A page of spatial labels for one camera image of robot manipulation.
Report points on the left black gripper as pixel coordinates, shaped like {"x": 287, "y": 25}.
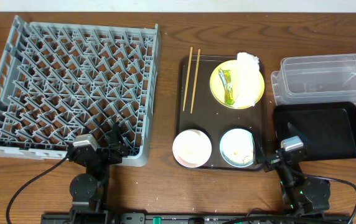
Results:
{"x": 117, "y": 149}

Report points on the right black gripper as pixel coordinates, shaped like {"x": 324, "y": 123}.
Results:
{"x": 271, "y": 165}

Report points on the light blue bowl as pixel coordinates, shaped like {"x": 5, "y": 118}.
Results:
{"x": 236, "y": 138}

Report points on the rice food scraps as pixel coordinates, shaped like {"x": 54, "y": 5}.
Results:
{"x": 238, "y": 157}

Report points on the yellow round plate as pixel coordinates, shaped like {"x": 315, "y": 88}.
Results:
{"x": 216, "y": 86}

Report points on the white paper napkin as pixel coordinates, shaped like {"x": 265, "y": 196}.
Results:
{"x": 248, "y": 70}

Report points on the green snack wrapper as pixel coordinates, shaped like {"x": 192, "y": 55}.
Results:
{"x": 226, "y": 79}

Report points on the wooden chopstick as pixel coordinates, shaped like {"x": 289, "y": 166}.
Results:
{"x": 195, "y": 81}
{"x": 187, "y": 77}

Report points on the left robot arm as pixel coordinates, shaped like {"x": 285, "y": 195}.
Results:
{"x": 89, "y": 190}

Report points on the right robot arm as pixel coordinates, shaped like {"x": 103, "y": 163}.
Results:
{"x": 306, "y": 195}

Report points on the black rectangular tray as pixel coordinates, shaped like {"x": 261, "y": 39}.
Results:
{"x": 329, "y": 127}

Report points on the dark brown serving tray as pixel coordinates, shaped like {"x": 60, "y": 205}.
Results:
{"x": 214, "y": 119}

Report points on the white round bowl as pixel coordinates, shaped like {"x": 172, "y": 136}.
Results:
{"x": 192, "y": 148}

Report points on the grey plastic dish rack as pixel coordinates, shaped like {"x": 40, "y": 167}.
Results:
{"x": 58, "y": 81}

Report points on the clear plastic bin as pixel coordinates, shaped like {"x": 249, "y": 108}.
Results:
{"x": 315, "y": 79}

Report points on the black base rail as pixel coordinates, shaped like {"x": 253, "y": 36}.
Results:
{"x": 140, "y": 218}

